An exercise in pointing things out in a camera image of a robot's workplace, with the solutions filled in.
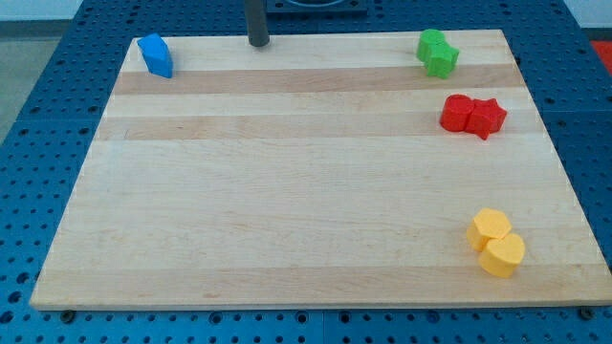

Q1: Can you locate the wooden board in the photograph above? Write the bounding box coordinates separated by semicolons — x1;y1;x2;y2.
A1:
31;30;611;311

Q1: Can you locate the blue pentagon block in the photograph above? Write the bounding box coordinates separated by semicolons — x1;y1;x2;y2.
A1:
137;33;173;78

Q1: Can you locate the green star block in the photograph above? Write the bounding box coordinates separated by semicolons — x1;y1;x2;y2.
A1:
424;42;460;79

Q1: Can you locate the green cylinder block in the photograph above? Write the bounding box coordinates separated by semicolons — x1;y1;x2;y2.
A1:
417;29;446;62

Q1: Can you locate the red cylinder block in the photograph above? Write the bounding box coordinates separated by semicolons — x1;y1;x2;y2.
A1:
439;94;474;132

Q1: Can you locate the red star block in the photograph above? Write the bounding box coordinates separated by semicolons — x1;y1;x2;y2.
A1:
465;98;507;140

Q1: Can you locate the yellow hexagon block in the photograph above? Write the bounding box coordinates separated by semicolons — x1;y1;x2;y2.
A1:
466;208;513;251

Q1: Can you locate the yellow heart block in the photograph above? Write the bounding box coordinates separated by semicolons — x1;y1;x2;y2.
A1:
478;233;526;278

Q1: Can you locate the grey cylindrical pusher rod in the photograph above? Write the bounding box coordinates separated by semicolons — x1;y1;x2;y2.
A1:
244;0;270;48

